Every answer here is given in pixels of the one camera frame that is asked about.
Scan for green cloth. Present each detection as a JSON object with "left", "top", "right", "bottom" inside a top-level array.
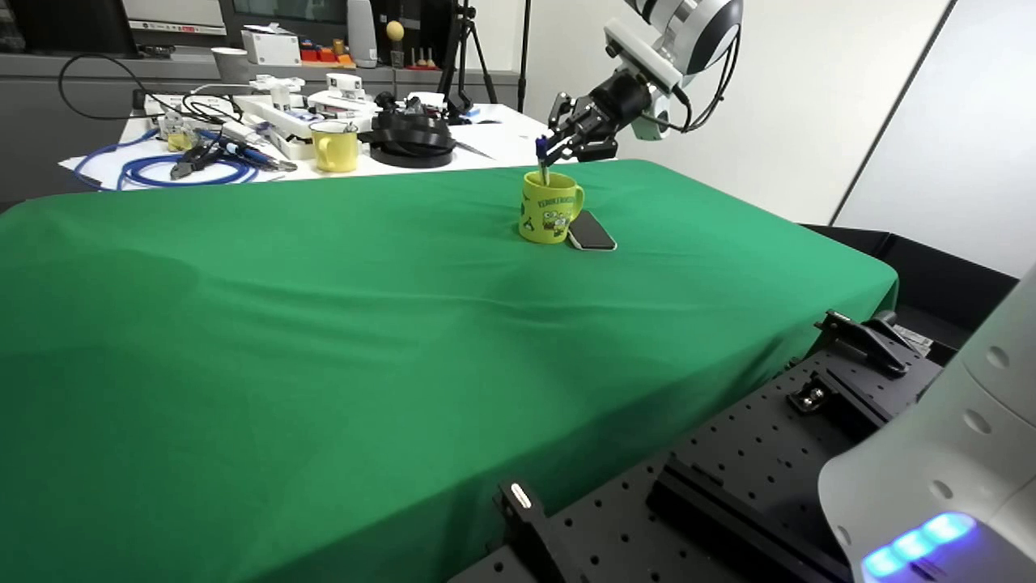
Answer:
[{"left": 0, "top": 159, "right": 900, "bottom": 583}]

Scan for white flat tray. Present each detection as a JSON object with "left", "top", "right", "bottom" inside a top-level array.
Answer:
[{"left": 233, "top": 92, "right": 325, "bottom": 140}]

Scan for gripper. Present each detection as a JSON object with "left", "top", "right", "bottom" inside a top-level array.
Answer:
[{"left": 537, "top": 71, "right": 655, "bottom": 164}]

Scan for small black clamp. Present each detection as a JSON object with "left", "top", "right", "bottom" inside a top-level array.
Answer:
[{"left": 788, "top": 376, "right": 836, "bottom": 415}]

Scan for white cylinder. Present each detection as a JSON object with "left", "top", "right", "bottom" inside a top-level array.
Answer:
[{"left": 346, "top": 0, "right": 380, "bottom": 69}]

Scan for black round coiled strap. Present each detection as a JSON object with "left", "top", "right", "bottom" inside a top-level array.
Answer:
[{"left": 359, "top": 96, "right": 459, "bottom": 169}]

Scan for coil of blue cable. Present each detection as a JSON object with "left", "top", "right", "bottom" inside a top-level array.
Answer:
[{"left": 71, "top": 128, "right": 261, "bottom": 193}]

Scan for white box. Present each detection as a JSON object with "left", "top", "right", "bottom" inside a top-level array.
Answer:
[{"left": 240, "top": 23, "right": 303, "bottom": 67}]

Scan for white table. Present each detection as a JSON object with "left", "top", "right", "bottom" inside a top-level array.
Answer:
[{"left": 58, "top": 91, "right": 584, "bottom": 194}]

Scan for black cable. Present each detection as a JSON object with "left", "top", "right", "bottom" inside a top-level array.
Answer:
[{"left": 57, "top": 53, "right": 245, "bottom": 124}]

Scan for plain yellow mug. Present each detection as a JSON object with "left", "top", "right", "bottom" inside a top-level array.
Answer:
[{"left": 310, "top": 120, "right": 360, "bottom": 174}]

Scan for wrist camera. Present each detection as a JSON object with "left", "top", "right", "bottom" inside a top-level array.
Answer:
[{"left": 639, "top": 87, "right": 679, "bottom": 142}]

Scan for black pliers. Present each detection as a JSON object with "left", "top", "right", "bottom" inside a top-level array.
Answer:
[{"left": 169, "top": 136, "right": 237, "bottom": 181}]

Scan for yellow printed mug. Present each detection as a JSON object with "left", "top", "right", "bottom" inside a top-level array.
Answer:
[{"left": 518, "top": 171, "right": 585, "bottom": 245}]

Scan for white paper cup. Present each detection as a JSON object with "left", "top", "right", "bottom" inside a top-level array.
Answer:
[{"left": 211, "top": 47, "right": 251, "bottom": 83}]

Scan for black smartphone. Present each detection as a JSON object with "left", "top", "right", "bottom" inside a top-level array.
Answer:
[{"left": 567, "top": 210, "right": 618, "bottom": 252}]

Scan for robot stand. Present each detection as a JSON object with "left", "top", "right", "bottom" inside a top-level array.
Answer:
[{"left": 448, "top": 310, "right": 946, "bottom": 583}]

